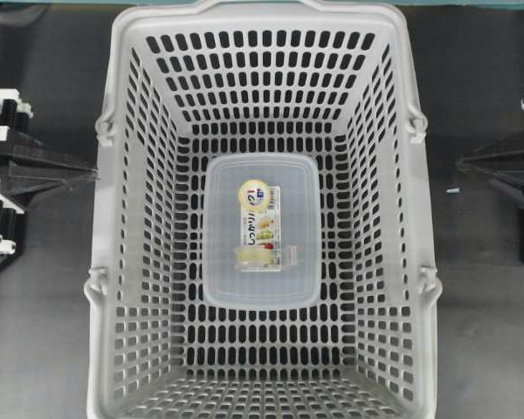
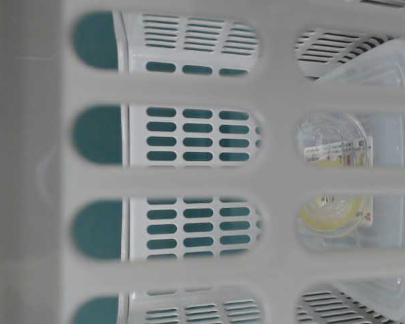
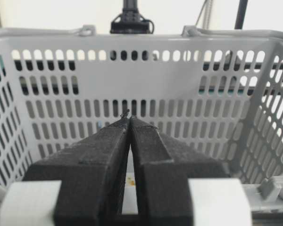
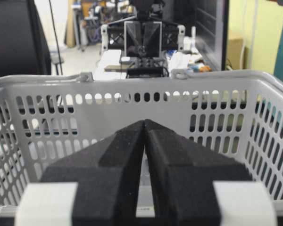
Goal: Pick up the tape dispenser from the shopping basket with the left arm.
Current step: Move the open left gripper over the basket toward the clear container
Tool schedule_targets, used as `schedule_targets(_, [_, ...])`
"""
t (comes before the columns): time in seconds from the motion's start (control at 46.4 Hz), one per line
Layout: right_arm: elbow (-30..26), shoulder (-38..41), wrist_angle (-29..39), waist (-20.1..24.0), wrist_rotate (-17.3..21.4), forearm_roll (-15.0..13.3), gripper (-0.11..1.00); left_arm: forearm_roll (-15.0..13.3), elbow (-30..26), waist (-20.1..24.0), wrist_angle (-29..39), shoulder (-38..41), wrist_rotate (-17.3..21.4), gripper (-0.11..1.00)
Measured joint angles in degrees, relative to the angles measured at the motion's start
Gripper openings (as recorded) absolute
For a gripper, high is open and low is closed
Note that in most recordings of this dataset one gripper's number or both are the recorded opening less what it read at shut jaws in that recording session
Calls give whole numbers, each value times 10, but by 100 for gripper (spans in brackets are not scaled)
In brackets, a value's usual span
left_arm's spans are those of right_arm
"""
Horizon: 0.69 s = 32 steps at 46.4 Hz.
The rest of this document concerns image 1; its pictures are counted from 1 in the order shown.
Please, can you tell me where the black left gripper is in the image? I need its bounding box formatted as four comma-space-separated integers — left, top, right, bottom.
0, 89, 97, 271

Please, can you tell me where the grey plastic shopping basket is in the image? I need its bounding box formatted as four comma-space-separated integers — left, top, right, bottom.
84, 1, 442, 418

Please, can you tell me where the clear plastic food container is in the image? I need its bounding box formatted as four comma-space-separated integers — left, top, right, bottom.
202, 153, 322, 310

